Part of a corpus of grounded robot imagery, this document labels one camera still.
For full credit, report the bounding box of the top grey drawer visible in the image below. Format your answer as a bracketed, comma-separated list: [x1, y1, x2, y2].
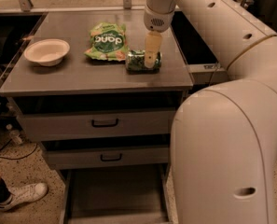
[18, 108, 175, 141]

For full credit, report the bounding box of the black cable on floor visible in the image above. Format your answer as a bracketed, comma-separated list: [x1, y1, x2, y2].
[0, 131, 39, 161]

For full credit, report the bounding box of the grey side bracket shelf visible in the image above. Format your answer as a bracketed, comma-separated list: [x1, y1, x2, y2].
[187, 63, 229, 85]

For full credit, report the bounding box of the plastic bottle on floor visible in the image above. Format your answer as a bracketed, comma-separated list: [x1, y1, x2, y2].
[6, 124, 23, 145]

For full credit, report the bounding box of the middle grey drawer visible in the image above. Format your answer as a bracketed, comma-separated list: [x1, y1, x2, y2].
[43, 145, 170, 170]

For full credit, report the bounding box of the bottom grey open drawer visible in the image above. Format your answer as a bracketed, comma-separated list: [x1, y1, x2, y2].
[59, 164, 173, 224]

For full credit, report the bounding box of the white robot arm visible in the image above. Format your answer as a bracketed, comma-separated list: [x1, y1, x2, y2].
[145, 0, 277, 224]

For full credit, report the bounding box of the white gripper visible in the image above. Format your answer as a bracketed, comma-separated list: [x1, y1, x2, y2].
[144, 7, 174, 69]

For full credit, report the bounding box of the white sneaker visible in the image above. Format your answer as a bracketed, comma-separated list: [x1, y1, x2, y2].
[0, 183, 48, 211]

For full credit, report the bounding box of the green soda can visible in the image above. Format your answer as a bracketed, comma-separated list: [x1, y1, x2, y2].
[125, 49, 161, 72]

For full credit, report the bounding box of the white paper bowl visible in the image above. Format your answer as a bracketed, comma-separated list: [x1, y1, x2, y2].
[24, 39, 70, 67]

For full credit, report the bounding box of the grey drawer cabinet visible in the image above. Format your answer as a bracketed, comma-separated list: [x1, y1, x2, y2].
[0, 8, 194, 224]

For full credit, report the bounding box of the green snack bag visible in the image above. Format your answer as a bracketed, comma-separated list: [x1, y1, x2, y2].
[84, 22, 129, 62]

